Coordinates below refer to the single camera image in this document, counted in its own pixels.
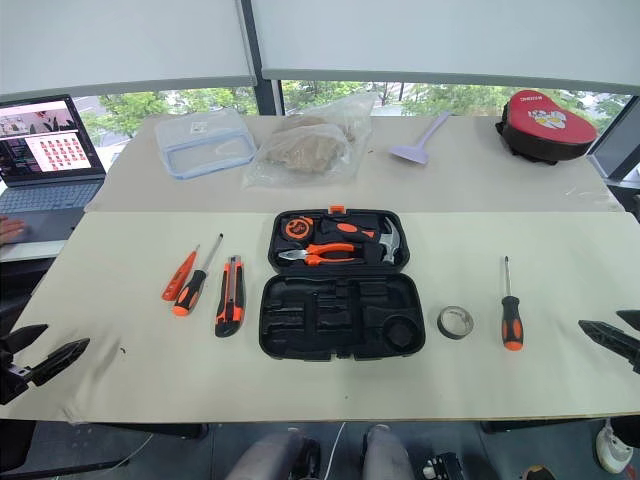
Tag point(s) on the orange black tape measure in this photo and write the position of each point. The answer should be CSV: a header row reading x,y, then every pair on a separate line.
x,y
298,228

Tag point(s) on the person's bare hand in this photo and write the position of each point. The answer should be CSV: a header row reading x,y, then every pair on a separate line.
x,y
10,230

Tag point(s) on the clear bag with brown contents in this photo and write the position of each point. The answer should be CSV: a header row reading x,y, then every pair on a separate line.
x,y
305,147

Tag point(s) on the brown floor object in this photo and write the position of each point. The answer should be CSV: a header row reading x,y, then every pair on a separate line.
x,y
537,473

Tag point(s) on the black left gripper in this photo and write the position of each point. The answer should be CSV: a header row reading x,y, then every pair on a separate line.
x,y
11,375

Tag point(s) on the white rounded floor object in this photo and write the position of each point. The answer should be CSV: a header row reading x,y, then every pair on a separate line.
x,y
611,447

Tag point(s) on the dark monitor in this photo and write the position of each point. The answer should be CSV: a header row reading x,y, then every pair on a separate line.
x,y
617,145

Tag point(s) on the grey rounded shape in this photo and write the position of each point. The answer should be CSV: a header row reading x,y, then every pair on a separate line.
x,y
275,457
387,455

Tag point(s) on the claw hammer with black grip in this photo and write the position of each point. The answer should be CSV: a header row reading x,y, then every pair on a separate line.
x,y
387,240

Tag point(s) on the white side desk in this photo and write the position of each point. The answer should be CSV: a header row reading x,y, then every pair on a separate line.
x,y
30,250

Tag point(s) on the black tool case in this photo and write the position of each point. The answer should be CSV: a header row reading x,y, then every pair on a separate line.
x,y
342,320

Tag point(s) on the dark window frame post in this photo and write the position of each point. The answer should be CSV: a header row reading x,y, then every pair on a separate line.
x,y
262,95

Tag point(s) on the red heart-shaped case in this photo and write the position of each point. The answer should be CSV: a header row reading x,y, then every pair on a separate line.
x,y
547,125

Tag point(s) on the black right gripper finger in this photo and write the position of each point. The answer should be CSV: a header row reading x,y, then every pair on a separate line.
x,y
612,342
631,319

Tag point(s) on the orange black utility knife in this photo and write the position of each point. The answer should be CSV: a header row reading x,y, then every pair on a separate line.
x,y
231,300

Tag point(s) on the clear blue-rimmed plastic container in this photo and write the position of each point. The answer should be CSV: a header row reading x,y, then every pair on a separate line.
x,y
202,145

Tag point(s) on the orange voltage tester screwdriver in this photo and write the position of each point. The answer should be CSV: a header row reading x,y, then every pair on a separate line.
x,y
177,280

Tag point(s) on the lavender plastic scraper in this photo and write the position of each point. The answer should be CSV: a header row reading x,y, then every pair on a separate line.
x,y
412,149

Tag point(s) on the open grey laptop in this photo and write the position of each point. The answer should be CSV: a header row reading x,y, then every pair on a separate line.
x,y
47,165

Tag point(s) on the white roller blind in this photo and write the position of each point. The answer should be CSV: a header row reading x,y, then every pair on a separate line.
x,y
120,40
450,40

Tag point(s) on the black floor device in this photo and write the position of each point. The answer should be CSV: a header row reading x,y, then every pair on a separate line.
x,y
442,467

